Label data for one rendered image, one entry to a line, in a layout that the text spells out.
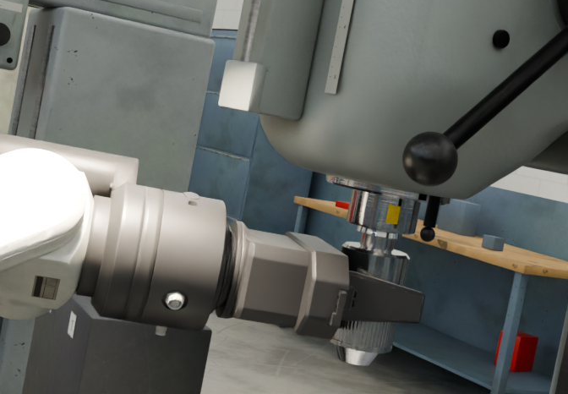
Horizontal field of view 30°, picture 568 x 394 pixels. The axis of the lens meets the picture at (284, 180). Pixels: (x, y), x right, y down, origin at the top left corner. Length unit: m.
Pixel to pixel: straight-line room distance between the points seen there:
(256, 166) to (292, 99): 7.32
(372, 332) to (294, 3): 0.22
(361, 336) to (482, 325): 6.06
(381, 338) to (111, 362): 0.35
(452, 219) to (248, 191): 1.97
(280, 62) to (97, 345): 0.43
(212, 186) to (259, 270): 7.75
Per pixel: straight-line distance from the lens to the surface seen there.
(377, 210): 0.70
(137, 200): 0.67
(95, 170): 0.71
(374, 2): 0.63
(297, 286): 0.67
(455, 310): 6.96
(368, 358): 0.73
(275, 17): 0.64
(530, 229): 6.53
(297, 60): 0.65
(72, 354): 1.03
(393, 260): 0.71
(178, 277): 0.66
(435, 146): 0.57
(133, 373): 1.01
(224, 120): 8.40
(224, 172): 8.28
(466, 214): 6.50
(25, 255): 0.64
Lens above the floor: 1.34
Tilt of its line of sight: 3 degrees down
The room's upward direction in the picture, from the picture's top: 11 degrees clockwise
